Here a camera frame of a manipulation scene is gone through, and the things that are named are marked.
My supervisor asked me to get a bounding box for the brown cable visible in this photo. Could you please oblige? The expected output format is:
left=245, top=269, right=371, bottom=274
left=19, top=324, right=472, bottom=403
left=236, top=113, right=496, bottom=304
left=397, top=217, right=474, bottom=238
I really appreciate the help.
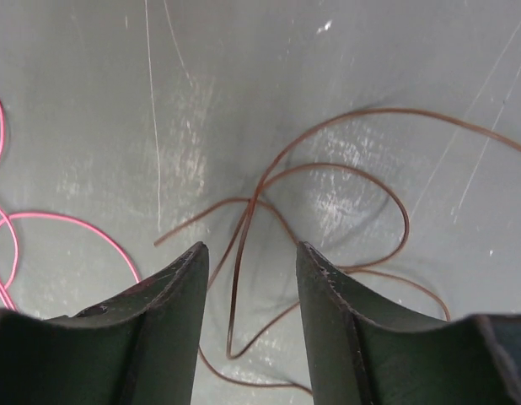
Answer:
left=153, top=107, right=521, bottom=397

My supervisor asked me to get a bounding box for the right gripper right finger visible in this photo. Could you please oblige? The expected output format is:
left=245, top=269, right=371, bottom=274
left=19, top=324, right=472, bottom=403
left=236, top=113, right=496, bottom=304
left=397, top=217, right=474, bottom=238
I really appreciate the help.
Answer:
left=296, top=242, right=521, bottom=404

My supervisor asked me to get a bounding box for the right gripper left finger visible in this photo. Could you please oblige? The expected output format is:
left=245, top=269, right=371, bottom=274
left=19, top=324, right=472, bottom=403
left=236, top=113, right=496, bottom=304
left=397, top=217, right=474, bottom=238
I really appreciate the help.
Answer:
left=0, top=242, right=209, bottom=404

